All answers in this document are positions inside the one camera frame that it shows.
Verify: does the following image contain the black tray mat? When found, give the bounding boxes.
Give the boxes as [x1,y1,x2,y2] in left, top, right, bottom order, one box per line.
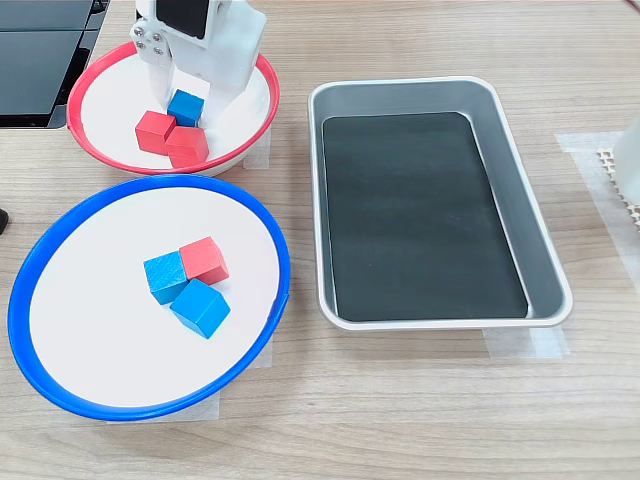
[321,111,530,323]

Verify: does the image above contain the steel tray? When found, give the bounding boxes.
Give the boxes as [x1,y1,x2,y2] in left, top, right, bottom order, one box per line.
[307,75,575,332]

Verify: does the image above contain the blue-rimmed white plate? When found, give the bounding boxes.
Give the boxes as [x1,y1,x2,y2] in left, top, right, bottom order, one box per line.
[6,173,292,423]

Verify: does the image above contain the red-rimmed white plate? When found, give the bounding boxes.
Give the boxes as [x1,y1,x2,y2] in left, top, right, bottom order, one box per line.
[66,39,280,177]

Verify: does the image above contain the red wooden cube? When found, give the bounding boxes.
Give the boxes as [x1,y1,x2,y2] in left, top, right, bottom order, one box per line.
[134,110,178,155]
[164,125,209,170]
[178,236,231,287]

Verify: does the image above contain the black glossy panel device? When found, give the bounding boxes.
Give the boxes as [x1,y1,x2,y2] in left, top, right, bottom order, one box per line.
[0,0,110,130]

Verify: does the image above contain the blue wooden cube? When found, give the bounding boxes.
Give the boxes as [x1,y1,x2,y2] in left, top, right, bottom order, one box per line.
[142,250,190,306]
[169,278,232,341]
[166,89,206,128]

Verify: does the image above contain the pale perforated base plate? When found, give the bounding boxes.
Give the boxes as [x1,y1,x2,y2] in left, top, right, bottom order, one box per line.
[596,147,640,235]

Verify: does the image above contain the clear tape strip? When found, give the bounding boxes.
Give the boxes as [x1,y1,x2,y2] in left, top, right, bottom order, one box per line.
[247,339,274,370]
[483,327,572,359]
[106,389,222,424]
[243,124,272,170]

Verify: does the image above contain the translucent pale sheet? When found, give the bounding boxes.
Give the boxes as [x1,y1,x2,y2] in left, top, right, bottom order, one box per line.
[553,131,640,292]

